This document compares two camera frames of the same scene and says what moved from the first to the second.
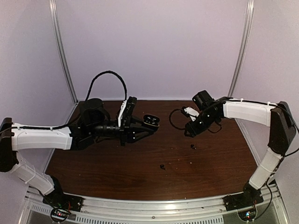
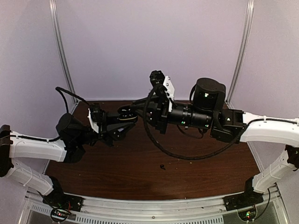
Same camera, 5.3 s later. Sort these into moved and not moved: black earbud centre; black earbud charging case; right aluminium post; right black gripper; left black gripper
Moved: left black gripper; right black gripper; black earbud charging case
Not moved: black earbud centre; right aluminium post
